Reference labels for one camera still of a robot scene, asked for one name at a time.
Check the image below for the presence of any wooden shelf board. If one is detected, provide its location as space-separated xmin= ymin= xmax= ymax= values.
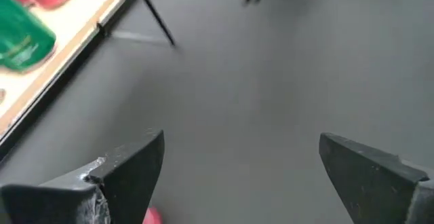
xmin=0 ymin=0 xmax=136 ymax=143

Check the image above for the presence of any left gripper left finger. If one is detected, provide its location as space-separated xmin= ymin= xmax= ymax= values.
xmin=0 ymin=128 xmax=166 ymax=224

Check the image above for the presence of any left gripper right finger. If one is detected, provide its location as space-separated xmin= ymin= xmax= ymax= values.
xmin=318 ymin=132 xmax=434 ymax=224

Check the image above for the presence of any green Sprite can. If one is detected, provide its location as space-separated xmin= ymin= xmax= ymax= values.
xmin=0 ymin=0 xmax=57 ymax=73

